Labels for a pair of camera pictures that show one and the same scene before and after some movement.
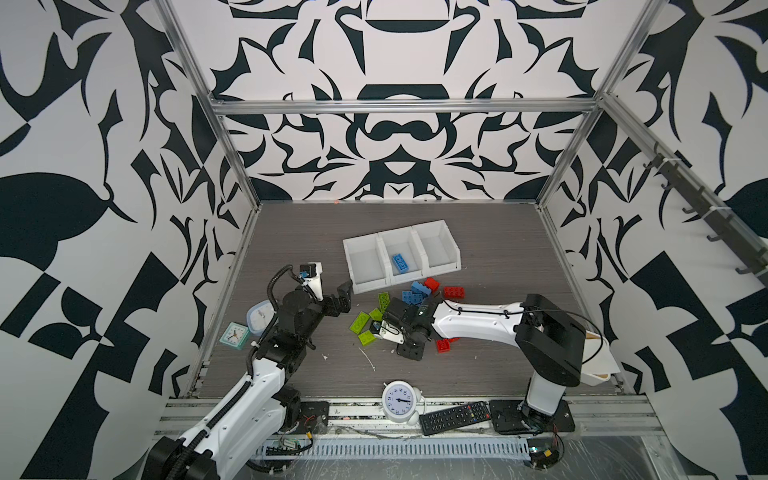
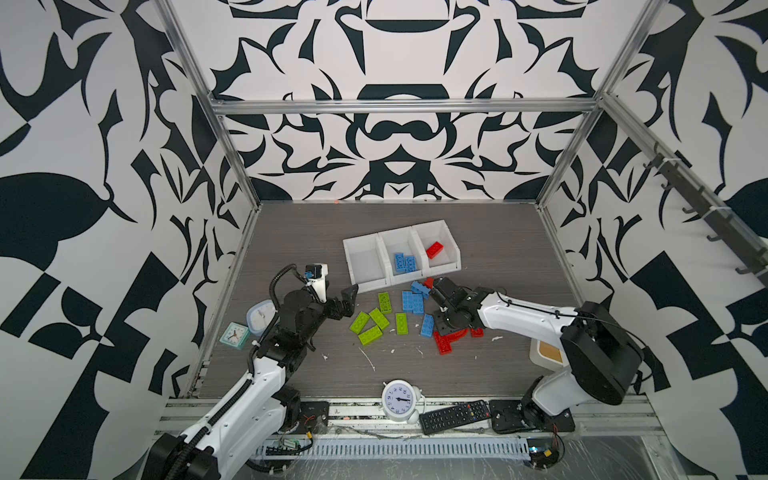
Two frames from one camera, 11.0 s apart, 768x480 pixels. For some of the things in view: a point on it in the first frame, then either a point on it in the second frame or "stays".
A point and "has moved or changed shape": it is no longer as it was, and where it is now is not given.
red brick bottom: (444, 345) stays
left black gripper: (340, 301) stays
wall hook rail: (723, 226) stays
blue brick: (400, 263) stays
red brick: (454, 292) has moved or changed shape
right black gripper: (411, 354) -> (438, 324)
